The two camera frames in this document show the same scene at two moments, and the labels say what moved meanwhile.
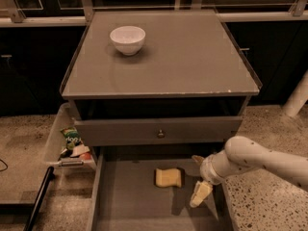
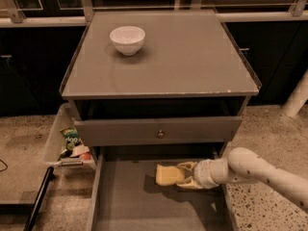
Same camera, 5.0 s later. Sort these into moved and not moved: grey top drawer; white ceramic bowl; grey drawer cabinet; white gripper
Moved: white gripper
Not moved: white ceramic bowl; grey top drawer; grey drawer cabinet
